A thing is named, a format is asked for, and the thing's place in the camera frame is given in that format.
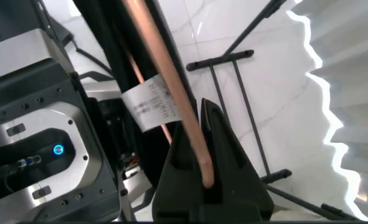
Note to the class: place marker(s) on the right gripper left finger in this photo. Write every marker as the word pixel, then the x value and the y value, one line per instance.
pixel 177 186

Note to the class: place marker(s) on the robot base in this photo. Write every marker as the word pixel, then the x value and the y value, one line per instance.
pixel 31 49

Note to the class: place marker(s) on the white curtain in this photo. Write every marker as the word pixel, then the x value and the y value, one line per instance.
pixel 351 62

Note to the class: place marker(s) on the black clothes rack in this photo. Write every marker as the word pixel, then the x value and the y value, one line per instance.
pixel 221 58

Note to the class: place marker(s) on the pink clothes hanger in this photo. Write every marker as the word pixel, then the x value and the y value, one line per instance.
pixel 155 53

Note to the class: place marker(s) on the black short-sleeved shirt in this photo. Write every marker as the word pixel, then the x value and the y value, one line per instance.
pixel 109 46

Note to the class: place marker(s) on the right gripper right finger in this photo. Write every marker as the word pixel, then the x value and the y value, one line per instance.
pixel 239 186

